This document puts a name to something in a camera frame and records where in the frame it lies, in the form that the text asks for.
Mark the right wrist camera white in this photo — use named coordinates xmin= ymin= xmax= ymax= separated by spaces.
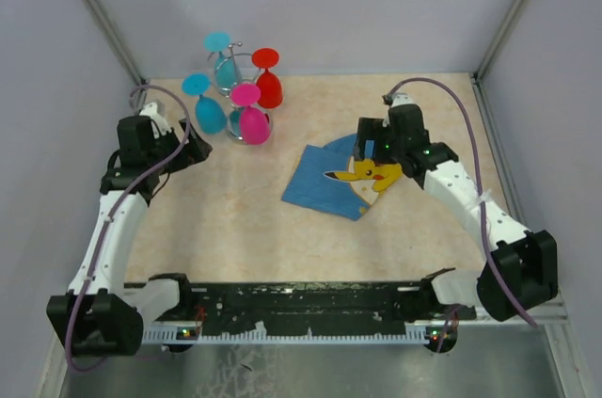
xmin=383 ymin=92 xmax=415 ymax=108

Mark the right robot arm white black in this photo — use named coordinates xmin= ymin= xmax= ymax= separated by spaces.
xmin=354 ymin=103 xmax=559 ymax=322

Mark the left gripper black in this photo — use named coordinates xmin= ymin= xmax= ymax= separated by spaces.
xmin=147 ymin=118 xmax=212 ymax=175

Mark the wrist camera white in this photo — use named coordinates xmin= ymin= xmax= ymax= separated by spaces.
xmin=139 ymin=101 xmax=165 ymax=118
xmin=383 ymin=92 xmax=415 ymax=108

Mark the teal wine glass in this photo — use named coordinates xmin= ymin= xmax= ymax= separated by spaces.
xmin=203 ymin=32 xmax=243 ymax=96

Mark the red wine glass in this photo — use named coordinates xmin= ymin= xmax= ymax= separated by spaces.
xmin=251 ymin=47 xmax=283 ymax=109

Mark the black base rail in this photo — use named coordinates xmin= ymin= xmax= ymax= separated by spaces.
xmin=159 ymin=279 xmax=452 ymax=336

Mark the blue Pikachu cloth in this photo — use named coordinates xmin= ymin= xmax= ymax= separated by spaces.
xmin=281 ymin=135 xmax=402 ymax=221

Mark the pink wine glass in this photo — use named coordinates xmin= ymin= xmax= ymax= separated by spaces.
xmin=230 ymin=83 xmax=271 ymax=145

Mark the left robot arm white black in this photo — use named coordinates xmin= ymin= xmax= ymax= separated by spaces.
xmin=46 ymin=114 xmax=212 ymax=362

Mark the chrome wine glass rack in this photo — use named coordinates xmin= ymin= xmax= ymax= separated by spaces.
xmin=203 ymin=32 xmax=272 ymax=146

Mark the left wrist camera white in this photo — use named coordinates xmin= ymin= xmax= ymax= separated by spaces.
xmin=139 ymin=101 xmax=165 ymax=118

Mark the white cable duct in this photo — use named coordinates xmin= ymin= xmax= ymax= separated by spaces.
xmin=142 ymin=325 xmax=429 ymax=345

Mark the blue wine glass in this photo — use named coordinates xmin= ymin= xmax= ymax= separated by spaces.
xmin=182 ymin=73 xmax=227 ymax=135

